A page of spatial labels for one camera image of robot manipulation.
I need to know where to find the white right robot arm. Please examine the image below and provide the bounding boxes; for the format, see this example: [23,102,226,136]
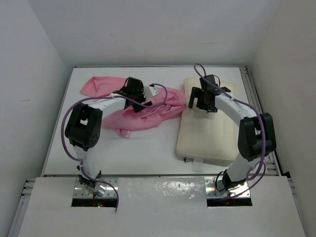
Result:
[189,75,277,191]

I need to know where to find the cream pillow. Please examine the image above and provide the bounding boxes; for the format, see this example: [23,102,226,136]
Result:
[175,77,239,166]

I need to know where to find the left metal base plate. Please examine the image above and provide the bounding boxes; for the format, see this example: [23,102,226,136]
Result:
[73,178,118,199]

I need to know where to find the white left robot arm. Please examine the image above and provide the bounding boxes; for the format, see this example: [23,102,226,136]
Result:
[61,77,158,192]

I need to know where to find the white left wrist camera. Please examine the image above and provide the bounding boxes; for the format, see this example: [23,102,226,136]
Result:
[143,85,159,100]

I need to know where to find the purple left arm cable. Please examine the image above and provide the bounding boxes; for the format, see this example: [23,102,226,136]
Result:
[60,83,170,213]

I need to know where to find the pink pillowcase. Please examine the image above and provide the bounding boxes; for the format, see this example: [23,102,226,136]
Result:
[80,76,186,139]

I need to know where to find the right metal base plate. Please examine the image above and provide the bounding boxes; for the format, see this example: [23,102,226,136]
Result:
[205,178,251,198]

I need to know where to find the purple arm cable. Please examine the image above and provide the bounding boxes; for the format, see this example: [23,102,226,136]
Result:
[194,63,269,198]
[60,83,170,213]

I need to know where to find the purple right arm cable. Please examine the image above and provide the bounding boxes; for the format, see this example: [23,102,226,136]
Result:
[194,63,269,198]

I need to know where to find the white front cover board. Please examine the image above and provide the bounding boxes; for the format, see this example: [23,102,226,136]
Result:
[19,176,305,237]

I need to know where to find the metal base plate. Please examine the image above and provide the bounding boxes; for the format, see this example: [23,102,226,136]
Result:
[205,178,251,198]
[73,178,118,199]

